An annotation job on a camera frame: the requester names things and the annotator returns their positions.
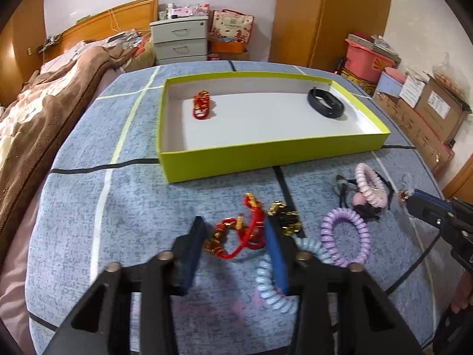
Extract black hair tie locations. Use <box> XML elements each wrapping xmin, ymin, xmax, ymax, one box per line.
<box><xmin>338</xmin><ymin>170</ymin><xmax>396</xmax><ymax>222</ymax></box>

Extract orange floral quilt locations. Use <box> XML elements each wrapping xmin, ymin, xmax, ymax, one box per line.
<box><xmin>132</xmin><ymin>37</ymin><xmax>156</xmax><ymax>69</ymax></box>

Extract striped box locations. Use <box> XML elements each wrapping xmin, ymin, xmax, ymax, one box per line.
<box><xmin>347</xmin><ymin>33</ymin><xmax>401</xmax><ymax>63</ymax></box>

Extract open cardboard box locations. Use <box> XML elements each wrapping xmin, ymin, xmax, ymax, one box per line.
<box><xmin>414</xmin><ymin>76</ymin><xmax>472</xmax><ymax>145</ymax></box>

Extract clear plastic bag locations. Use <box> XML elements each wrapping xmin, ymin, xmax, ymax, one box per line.
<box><xmin>432</xmin><ymin>54</ymin><xmax>462</xmax><ymax>89</ymax></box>

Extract black smart band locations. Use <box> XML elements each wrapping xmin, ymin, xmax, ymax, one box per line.
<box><xmin>308</xmin><ymin>88</ymin><xmax>349</xmax><ymax>120</ymax></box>

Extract orange box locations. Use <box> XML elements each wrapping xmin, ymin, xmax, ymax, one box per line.
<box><xmin>211</xmin><ymin>40</ymin><xmax>246</xmax><ymax>54</ymax></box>

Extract pink plastic bucket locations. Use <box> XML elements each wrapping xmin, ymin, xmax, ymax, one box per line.
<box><xmin>345</xmin><ymin>39</ymin><xmax>398</xmax><ymax>84</ymax></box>

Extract row of flat brown cartons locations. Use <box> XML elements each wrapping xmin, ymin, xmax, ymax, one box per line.
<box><xmin>373</xmin><ymin>91</ymin><xmax>455</xmax><ymax>172</ymax></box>

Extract grey hair tie rose-gold bells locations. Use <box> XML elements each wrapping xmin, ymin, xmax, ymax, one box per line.
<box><xmin>331</xmin><ymin>175</ymin><xmax>414</xmax><ymax>205</ymax></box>

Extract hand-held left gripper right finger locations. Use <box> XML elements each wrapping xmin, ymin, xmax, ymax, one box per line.
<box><xmin>264</xmin><ymin>216</ymin><xmax>425</xmax><ymax>355</ymax></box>

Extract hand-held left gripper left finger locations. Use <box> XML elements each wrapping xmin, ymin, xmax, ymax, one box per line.
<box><xmin>41</xmin><ymin>216</ymin><xmax>208</xmax><ymax>355</ymax></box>

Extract red rope bracelet gold beads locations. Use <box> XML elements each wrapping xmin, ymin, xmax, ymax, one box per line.
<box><xmin>203</xmin><ymin>193</ymin><xmax>267</xmax><ymax>260</ymax></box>

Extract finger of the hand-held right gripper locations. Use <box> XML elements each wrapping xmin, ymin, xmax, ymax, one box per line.
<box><xmin>407</xmin><ymin>188</ymin><xmax>457</xmax><ymax>230</ymax></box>

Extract yellow patterned box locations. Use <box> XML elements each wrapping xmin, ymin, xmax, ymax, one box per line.
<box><xmin>340</xmin><ymin>67</ymin><xmax>378</xmax><ymax>97</ymax></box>

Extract brown fleece blanket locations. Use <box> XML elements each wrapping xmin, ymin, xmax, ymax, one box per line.
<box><xmin>0</xmin><ymin>39</ymin><xmax>139</xmax><ymax>252</ymax></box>

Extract green cardboard box tray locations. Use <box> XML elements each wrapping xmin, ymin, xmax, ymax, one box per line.
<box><xmin>157</xmin><ymin>72</ymin><xmax>391</xmax><ymax>183</ymax></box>

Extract pink bed sheet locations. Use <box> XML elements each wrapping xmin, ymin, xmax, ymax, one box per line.
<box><xmin>0</xmin><ymin>177</ymin><xmax>52</xmax><ymax>352</ymax></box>

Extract white labelled box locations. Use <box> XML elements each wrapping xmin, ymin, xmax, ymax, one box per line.
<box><xmin>399</xmin><ymin>74</ymin><xmax>427</xmax><ymax>109</ymax></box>

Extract pink spiral hair tie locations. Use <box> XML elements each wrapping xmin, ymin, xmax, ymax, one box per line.
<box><xmin>355</xmin><ymin>163</ymin><xmax>389</xmax><ymax>209</ymax></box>

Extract light blue spiral hair tie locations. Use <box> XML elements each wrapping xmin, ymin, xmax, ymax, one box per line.
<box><xmin>257</xmin><ymin>237</ymin><xmax>329</xmax><ymax>315</ymax></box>

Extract grey drawer cabinet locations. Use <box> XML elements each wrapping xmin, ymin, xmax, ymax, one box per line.
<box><xmin>150</xmin><ymin>15</ymin><xmax>210</xmax><ymax>65</ymax></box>

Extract wooden bed headboard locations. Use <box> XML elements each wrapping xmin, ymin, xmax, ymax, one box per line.
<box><xmin>41</xmin><ymin>0</ymin><xmax>159</xmax><ymax>63</ymax></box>

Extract light blue box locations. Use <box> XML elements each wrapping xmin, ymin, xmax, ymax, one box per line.
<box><xmin>379</xmin><ymin>70</ymin><xmax>407</xmax><ymax>99</ymax></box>

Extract purple spiral hair tie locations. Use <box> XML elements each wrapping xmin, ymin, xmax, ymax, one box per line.
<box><xmin>320</xmin><ymin>208</ymin><xmax>371</xmax><ymax>268</ymax></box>

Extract brown wooden panel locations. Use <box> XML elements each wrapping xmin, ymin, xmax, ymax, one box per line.
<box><xmin>0</xmin><ymin>0</ymin><xmax>47</xmax><ymax>97</ymax></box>

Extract grey power strip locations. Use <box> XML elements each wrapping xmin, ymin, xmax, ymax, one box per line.
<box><xmin>37</xmin><ymin>35</ymin><xmax>63</xmax><ymax>51</ymax></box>

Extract red knotted bracelet gold charm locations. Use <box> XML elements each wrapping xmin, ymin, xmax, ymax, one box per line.
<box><xmin>192</xmin><ymin>91</ymin><xmax>214</xmax><ymax>120</ymax></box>

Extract pink patterned boxes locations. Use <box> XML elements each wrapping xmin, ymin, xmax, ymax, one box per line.
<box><xmin>159</xmin><ymin>3</ymin><xmax>210</xmax><ymax>19</ymax></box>

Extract black bracelet gold beads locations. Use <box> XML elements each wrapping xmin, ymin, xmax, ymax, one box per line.
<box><xmin>268</xmin><ymin>200</ymin><xmax>302</xmax><ymax>237</ymax></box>

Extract person's right hand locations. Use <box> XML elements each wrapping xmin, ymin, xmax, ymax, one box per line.
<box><xmin>451</xmin><ymin>268</ymin><xmax>473</xmax><ymax>315</ymax></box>

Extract wooden wardrobe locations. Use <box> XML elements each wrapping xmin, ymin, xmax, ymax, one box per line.
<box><xmin>268</xmin><ymin>0</ymin><xmax>394</xmax><ymax>71</ymax></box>

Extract red patterned gift bag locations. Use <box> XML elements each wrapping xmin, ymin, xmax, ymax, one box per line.
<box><xmin>209</xmin><ymin>9</ymin><xmax>255</xmax><ymax>45</ymax></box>

